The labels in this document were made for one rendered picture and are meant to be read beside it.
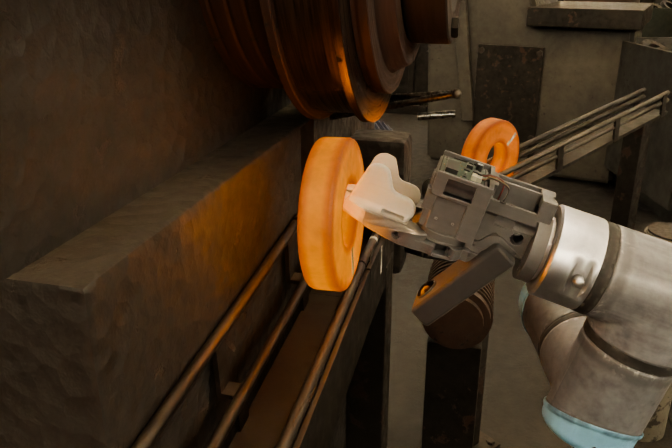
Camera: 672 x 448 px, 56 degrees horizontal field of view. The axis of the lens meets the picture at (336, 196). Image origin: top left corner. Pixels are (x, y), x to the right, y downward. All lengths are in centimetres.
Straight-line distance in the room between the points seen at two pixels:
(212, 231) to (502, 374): 140
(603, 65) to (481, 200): 285
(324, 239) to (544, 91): 295
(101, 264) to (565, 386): 45
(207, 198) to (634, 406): 43
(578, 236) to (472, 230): 9
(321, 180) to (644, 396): 35
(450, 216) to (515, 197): 6
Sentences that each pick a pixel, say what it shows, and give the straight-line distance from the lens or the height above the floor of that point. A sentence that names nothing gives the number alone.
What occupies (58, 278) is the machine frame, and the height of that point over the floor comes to 87.
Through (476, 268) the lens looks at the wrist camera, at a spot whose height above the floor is 79.
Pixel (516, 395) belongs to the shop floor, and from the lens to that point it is 182.
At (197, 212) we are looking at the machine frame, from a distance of 55.
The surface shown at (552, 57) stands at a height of 64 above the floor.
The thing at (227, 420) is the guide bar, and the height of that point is 68.
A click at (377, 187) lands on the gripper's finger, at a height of 86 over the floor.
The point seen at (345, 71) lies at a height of 96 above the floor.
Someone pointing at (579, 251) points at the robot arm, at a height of 83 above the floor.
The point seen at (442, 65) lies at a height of 56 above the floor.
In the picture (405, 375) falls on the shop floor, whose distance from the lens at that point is 183.
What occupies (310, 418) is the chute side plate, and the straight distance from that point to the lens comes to 59.
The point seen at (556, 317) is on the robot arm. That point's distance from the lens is 74.
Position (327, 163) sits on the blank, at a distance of 58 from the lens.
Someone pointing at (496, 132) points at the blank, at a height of 76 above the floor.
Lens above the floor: 106
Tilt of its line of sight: 20 degrees down
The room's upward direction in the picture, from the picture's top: straight up
